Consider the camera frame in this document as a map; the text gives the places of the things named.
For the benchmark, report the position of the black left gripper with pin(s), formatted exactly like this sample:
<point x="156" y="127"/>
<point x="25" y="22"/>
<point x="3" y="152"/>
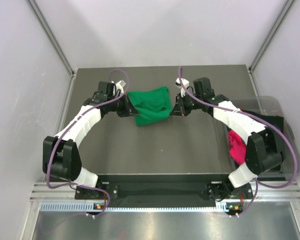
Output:
<point x="128" y="109"/>

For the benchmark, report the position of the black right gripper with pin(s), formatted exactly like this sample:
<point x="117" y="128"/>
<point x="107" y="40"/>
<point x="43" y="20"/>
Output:
<point x="177" y="110"/>

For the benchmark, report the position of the green t-shirt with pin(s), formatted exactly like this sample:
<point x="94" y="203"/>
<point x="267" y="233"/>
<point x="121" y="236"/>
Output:
<point x="153" y="106"/>

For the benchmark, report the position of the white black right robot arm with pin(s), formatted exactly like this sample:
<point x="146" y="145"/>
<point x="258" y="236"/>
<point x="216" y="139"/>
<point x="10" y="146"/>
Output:
<point x="264" y="147"/>

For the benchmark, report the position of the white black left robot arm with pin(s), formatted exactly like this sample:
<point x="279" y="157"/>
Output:
<point x="61" y="158"/>

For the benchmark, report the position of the pink t-shirt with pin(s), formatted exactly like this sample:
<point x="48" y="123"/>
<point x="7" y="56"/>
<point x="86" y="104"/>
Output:
<point x="237" y="147"/>

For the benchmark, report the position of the black folded t-shirt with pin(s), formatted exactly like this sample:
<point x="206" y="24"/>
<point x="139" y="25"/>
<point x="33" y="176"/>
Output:
<point x="276" y="120"/>

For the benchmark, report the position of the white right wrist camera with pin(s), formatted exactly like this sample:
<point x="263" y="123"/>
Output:
<point x="182" y="83"/>

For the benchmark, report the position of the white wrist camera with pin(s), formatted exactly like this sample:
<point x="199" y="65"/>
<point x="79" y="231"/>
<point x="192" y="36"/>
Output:
<point x="182" y="83"/>
<point x="119" y="87"/>

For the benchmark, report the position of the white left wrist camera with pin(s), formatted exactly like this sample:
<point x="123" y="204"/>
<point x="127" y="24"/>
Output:
<point x="119" y="87"/>

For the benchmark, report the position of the left aluminium corner post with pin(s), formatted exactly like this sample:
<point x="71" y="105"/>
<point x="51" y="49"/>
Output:
<point x="33" y="5"/>

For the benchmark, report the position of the aluminium corner post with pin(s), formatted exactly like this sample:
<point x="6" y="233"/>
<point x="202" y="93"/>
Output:
<point x="33" y="5"/>
<point x="287" y="6"/>

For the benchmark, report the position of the grey slotted cable duct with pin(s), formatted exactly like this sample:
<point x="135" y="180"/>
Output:
<point x="92" y="207"/>

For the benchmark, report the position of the aluminium front frame rail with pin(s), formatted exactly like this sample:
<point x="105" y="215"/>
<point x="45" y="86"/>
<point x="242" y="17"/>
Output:
<point x="41" y="193"/>

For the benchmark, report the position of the right aluminium corner post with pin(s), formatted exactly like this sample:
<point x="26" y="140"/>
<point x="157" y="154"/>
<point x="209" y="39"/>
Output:
<point x="287" y="6"/>

